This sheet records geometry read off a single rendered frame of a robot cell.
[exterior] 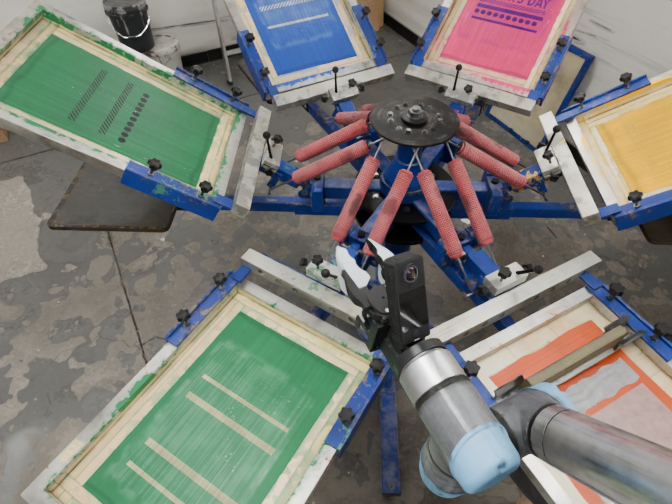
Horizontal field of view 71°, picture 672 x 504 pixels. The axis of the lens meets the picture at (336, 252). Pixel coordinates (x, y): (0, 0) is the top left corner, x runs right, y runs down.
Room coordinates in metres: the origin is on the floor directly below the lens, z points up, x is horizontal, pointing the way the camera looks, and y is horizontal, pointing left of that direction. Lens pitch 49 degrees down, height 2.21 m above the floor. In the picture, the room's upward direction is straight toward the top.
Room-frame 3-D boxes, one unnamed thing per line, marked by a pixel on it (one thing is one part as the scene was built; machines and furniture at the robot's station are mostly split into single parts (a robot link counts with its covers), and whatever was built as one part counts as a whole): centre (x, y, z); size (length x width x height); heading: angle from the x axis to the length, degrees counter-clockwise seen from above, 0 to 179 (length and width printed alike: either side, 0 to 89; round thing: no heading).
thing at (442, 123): (1.36, -0.26, 0.67); 0.39 x 0.39 x 1.35
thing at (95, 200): (1.38, 0.41, 0.91); 1.34 x 0.40 x 0.08; 88
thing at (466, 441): (0.19, -0.15, 1.65); 0.11 x 0.08 x 0.09; 24
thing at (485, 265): (0.92, -0.50, 1.02); 0.17 x 0.06 x 0.05; 28
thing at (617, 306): (0.77, -0.89, 0.98); 0.30 x 0.05 x 0.07; 28
